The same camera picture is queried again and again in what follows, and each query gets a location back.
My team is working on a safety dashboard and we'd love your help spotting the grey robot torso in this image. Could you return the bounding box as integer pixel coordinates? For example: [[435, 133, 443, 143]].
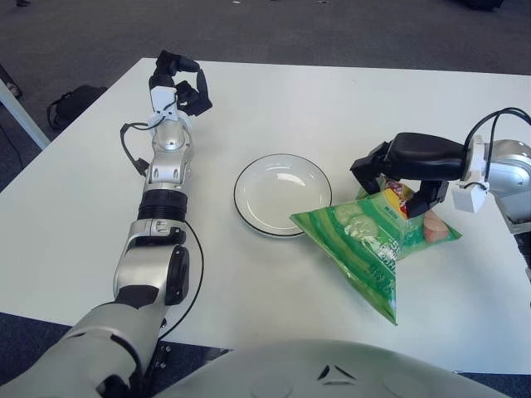
[[157, 337, 514, 398]]

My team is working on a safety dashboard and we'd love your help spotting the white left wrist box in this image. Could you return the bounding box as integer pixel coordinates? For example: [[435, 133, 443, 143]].
[[147, 85, 180, 125]]

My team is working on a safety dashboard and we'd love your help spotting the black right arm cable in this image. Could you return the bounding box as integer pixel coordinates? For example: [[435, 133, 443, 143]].
[[466, 107, 531, 142]]

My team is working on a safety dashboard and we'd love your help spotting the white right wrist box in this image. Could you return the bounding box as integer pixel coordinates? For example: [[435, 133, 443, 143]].
[[451, 180, 490, 214]]

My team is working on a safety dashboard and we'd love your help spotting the green potato chips bag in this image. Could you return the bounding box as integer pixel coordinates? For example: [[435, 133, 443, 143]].
[[289, 173, 463, 327]]

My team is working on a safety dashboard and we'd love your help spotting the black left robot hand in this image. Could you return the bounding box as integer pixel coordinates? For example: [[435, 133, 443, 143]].
[[149, 50, 214, 117]]

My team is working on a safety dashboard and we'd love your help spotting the white table leg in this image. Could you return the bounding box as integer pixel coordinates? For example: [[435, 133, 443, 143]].
[[0, 76, 51, 150]]

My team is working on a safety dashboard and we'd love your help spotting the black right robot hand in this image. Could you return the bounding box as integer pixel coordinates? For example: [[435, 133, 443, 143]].
[[349, 132, 472, 220]]

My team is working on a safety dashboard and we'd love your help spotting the black perforated metal bracket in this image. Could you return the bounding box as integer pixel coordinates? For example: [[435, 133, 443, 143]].
[[153, 317, 172, 370]]

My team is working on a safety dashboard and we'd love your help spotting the black backpack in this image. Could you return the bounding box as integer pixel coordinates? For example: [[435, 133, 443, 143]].
[[46, 85, 108, 129]]

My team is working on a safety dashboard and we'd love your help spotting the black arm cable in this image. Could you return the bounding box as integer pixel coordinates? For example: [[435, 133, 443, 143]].
[[119, 121, 205, 337], [466, 107, 531, 142]]

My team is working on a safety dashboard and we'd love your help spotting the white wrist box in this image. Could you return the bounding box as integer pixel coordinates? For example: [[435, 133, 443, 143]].
[[147, 85, 180, 125], [451, 180, 490, 214]]

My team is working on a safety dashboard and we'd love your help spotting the white plate with black rim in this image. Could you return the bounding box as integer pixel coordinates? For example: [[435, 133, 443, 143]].
[[233, 153, 333, 240]]

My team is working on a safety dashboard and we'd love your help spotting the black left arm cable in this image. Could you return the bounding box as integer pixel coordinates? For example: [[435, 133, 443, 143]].
[[119, 121, 205, 337]]

